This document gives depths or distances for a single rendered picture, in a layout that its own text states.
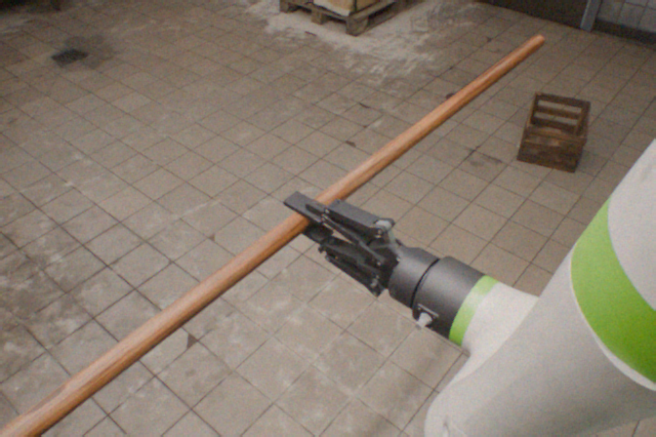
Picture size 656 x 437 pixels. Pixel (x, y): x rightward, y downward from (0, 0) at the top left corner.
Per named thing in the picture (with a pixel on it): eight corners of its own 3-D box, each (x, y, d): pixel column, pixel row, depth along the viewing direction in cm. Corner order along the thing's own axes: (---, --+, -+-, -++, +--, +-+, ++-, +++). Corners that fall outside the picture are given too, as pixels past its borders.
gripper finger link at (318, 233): (333, 229, 78) (333, 233, 78) (298, 210, 81) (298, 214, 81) (320, 241, 76) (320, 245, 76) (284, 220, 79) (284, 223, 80)
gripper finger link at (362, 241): (381, 270, 69) (384, 263, 68) (316, 222, 73) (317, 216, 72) (398, 253, 71) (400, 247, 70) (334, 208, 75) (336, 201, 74)
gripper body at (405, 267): (416, 280, 63) (353, 245, 67) (408, 324, 69) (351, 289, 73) (449, 245, 67) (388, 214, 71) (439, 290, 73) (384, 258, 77)
